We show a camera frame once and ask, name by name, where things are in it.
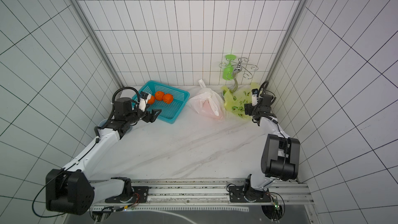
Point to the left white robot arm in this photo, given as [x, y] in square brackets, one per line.
[70, 189]

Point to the green plastic wine glass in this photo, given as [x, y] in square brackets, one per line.
[228, 67]

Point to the white printed plastic bag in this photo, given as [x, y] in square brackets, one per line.
[207, 103]

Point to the aluminium mounting rail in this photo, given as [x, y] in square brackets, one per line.
[188, 194]

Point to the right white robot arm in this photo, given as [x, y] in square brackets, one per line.
[281, 153]

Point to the orange three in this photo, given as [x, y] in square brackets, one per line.
[167, 98]

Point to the orange two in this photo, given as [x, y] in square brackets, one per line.
[159, 95]

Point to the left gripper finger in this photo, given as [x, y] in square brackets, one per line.
[150, 119]
[154, 113]

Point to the green plastic bag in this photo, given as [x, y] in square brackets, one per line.
[234, 102]

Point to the orange one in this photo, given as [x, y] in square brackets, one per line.
[151, 100]

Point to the chrome glass holder stand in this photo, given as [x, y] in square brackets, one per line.
[241, 65]

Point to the teal plastic basket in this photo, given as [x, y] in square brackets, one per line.
[171, 111]

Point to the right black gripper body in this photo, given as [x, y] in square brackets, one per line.
[252, 110]

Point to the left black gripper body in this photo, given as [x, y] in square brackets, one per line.
[146, 115]

